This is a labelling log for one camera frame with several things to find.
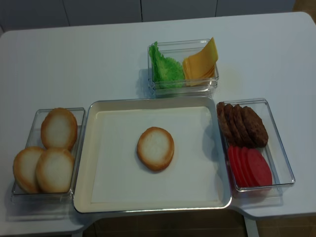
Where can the front left bun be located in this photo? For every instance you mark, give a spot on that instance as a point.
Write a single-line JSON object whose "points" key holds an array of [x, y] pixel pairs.
{"points": [[24, 167]]}

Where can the red tomato slice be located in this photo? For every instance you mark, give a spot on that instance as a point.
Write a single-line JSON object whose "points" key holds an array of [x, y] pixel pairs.
{"points": [[237, 151], [259, 170], [245, 168], [235, 167]]}

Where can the bun on tray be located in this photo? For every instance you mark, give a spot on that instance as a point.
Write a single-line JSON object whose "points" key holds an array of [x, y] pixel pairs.
{"points": [[155, 149]]}

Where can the yellow cheese slice stack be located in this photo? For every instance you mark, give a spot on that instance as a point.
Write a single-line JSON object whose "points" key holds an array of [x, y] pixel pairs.
{"points": [[201, 65]]}

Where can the rightmost red tomato slice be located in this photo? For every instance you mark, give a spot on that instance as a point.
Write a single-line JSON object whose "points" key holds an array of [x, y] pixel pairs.
{"points": [[259, 170]]}

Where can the leftmost red tomato slice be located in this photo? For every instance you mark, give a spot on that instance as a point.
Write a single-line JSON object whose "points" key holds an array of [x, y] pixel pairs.
{"points": [[235, 167]]}

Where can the leftmost brown meat patty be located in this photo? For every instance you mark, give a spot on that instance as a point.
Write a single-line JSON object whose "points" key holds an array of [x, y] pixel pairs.
{"points": [[223, 123]]}

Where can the rightmost brown meat patty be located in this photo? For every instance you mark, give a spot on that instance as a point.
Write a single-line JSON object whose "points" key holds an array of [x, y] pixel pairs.
{"points": [[254, 126]]}

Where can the clear lettuce cheese container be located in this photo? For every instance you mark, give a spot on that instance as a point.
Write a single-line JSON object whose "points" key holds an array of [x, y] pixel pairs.
{"points": [[179, 50]]}

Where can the clear patty tomato container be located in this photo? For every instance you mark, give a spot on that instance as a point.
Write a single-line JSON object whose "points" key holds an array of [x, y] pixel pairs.
{"points": [[274, 154]]}

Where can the brown meat patty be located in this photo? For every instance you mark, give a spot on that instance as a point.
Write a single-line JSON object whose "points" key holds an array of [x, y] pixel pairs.
{"points": [[254, 126], [241, 127], [228, 110], [223, 123]]}

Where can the green lettuce pile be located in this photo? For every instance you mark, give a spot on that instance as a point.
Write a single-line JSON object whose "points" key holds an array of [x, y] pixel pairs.
{"points": [[168, 73]]}

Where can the front right bun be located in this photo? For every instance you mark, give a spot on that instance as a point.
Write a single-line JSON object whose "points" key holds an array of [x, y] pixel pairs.
{"points": [[54, 170]]}

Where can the back bun in container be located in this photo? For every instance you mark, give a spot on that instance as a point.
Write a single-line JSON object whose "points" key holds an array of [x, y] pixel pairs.
{"points": [[59, 129]]}

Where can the silver metal tray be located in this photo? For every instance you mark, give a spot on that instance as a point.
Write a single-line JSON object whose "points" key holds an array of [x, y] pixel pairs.
{"points": [[91, 147]]}

